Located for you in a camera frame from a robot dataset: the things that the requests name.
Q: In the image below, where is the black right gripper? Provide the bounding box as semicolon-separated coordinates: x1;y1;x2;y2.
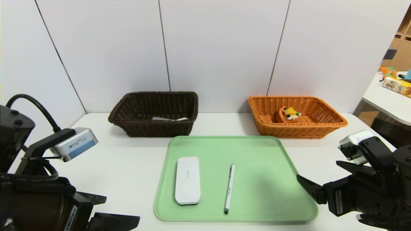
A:
296;160;395;217

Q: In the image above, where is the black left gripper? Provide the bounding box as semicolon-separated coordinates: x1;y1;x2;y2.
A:
12;183;141;231

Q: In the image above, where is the toy waffle fruit slice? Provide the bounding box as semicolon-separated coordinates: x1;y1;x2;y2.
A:
276;107;302;124

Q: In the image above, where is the grey-handled white peeler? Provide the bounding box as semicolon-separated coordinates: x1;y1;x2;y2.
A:
152;116;189;122

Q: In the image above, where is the orange wicker basket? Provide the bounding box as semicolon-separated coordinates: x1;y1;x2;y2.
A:
248;96;348;139

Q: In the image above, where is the dark brown wicker basket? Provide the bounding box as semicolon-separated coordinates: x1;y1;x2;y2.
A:
108;91;199;138

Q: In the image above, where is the green plastic tray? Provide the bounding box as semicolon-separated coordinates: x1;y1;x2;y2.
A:
153;135;319;222

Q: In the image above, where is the white rectangular case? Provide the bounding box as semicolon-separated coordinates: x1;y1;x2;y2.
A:
175;157;201;206

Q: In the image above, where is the white side table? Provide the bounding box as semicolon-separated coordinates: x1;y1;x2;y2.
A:
353;72;411;126

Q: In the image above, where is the white pen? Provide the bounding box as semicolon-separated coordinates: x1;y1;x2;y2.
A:
224;164;236;215

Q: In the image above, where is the yellow snack box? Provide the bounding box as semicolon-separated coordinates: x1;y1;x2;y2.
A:
381;76;411;98

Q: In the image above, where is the orange snack bag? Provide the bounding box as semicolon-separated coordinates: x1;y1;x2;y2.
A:
380;66;398;78

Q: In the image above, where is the wooden shelf unit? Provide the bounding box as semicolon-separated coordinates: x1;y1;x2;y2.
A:
380;6;411;73

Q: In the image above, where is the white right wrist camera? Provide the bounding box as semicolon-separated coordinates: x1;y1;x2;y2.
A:
338;130;374;165

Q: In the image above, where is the black braided cable sleeve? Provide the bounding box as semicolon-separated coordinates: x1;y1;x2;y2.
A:
356;213;411;231

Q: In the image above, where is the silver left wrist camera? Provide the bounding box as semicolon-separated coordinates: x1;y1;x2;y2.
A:
51;127;98;162

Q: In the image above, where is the black labelled thin cable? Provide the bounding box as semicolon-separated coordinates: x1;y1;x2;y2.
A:
0;157;61;184

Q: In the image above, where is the thick black camera cable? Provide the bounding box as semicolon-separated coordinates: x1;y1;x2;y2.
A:
6;94;61;133

